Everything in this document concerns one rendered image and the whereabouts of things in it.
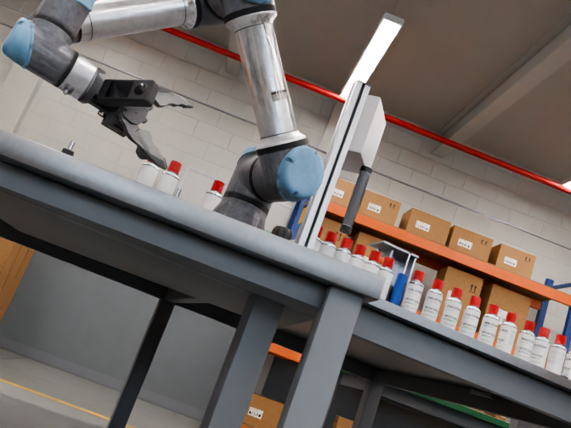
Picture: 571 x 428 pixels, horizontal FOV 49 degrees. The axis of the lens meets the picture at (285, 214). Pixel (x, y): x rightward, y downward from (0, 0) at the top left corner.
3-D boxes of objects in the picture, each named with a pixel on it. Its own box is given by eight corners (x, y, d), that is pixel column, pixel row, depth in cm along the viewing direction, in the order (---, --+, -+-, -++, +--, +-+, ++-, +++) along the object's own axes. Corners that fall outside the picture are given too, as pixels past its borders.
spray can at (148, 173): (136, 223, 176) (164, 159, 181) (138, 221, 172) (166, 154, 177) (118, 216, 175) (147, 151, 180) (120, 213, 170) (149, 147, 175)
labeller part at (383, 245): (402, 260, 216) (403, 257, 216) (418, 258, 206) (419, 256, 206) (368, 245, 213) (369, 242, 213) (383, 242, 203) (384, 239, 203)
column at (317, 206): (290, 298, 172) (364, 90, 189) (295, 298, 168) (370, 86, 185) (275, 292, 171) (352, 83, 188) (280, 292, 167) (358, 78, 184)
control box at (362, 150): (368, 177, 194) (387, 123, 199) (360, 153, 179) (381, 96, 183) (337, 169, 198) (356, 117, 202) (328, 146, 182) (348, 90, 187)
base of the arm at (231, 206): (254, 257, 155) (268, 222, 158) (265, 247, 141) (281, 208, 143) (198, 233, 153) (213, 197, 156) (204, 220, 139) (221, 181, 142)
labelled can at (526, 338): (516, 381, 210) (530, 323, 215) (527, 384, 205) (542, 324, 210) (504, 376, 208) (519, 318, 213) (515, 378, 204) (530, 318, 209)
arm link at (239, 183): (251, 215, 158) (272, 168, 161) (282, 213, 146) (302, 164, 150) (214, 192, 152) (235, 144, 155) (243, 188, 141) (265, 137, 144)
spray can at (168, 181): (156, 232, 178) (183, 168, 183) (158, 229, 173) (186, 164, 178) (139, 224, 177) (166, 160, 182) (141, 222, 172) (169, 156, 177)
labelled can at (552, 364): (547, 392, 207) (562, 333, 212) (536, 390, 212) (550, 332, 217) (559, 397, 209) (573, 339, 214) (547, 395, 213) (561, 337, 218)
